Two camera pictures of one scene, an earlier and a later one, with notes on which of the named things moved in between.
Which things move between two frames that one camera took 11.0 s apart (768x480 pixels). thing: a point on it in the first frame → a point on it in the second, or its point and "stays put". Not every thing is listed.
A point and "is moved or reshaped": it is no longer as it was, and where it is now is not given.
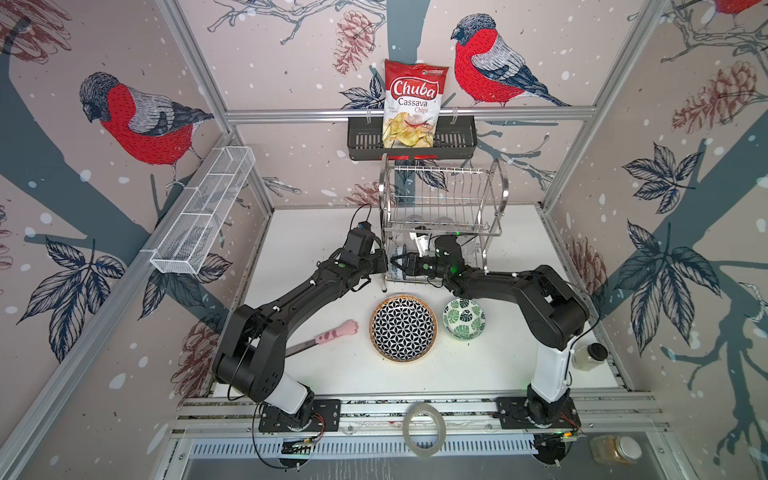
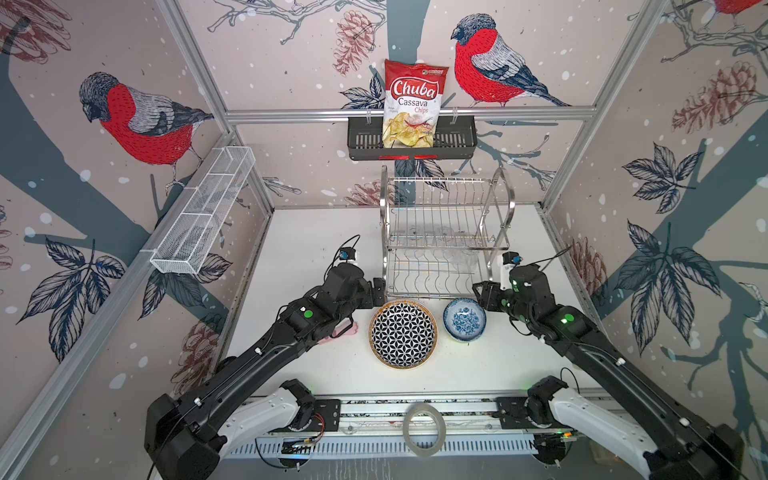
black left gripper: [382, 261] → [379, 288]
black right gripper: [413, 261] → [488, 292]
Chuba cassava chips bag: [411, 106] stays put
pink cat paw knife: [350, 327] stays put
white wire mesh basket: [185, 247] stays put
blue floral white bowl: [397, 272] → [464, 319]
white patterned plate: [403, 328] stays put
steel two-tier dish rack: [420, 203] is moved or reshaped
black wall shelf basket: [452, 140] stays put
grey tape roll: [420, 451] stays put
